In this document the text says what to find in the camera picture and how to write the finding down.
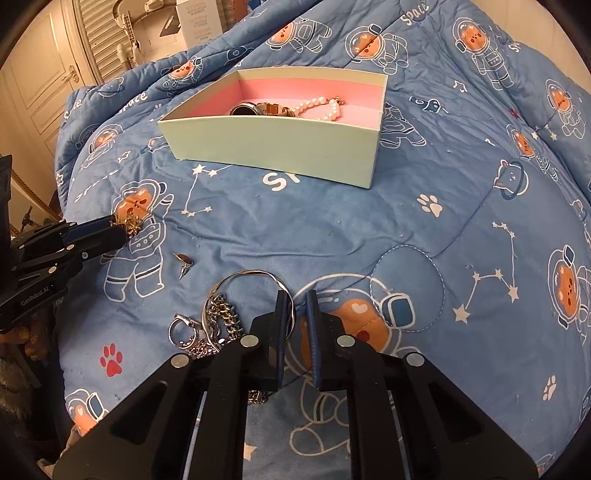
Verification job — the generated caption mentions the silver chain necklace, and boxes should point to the silver chain necklace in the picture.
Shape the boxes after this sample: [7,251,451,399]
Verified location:
[184,294,274,406]

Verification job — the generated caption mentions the blue astronaut bear quilt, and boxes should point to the blue astronaut bear quilt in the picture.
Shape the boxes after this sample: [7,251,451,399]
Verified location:
[56,1,590,477]

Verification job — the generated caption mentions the small silver double ring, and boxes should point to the small silver double ring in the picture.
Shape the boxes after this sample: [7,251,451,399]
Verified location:
[167,313,206,348]

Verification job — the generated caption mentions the green box pink lining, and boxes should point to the green box pink lining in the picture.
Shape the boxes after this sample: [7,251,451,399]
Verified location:
[158,66,388,189]

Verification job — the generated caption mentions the gold framed mirror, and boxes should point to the gold framed mirror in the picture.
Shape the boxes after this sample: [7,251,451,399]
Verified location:
[8,171,61,237]

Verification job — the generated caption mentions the person's left hand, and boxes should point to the person's left hand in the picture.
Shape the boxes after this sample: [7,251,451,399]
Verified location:
[1,310,50,361]

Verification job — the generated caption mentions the rose gold wristwatch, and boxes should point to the rose gold wristwatch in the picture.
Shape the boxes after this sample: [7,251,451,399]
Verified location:
[229,102,297,118]

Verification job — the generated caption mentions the large silver hoop bangle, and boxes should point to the large silver hoop bangle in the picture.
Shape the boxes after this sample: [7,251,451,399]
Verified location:
[200,269,297,349]

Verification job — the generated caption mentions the white tall carton box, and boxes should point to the white tall carton box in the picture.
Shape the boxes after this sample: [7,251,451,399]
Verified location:
[176,0,223,48]

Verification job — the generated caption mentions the white louvered closet door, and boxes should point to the white louvered closet door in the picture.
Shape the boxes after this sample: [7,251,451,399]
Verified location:
[73,0,129,83]

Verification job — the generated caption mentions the gold gemstone ring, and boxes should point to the gold gemstone ring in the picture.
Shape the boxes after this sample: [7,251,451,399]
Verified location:
[110,212,148,239]

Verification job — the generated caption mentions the white baby cradle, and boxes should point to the white baby cradle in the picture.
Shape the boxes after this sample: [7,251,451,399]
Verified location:
[112,0,186,69]

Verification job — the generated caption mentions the white panelled door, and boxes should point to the white panelled door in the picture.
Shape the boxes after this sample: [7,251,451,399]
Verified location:
[1,1,84,166]

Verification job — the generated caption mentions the pearl bead bracelet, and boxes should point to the pearl bead bracelet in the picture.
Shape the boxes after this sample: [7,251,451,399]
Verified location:
[292,95,347,122]

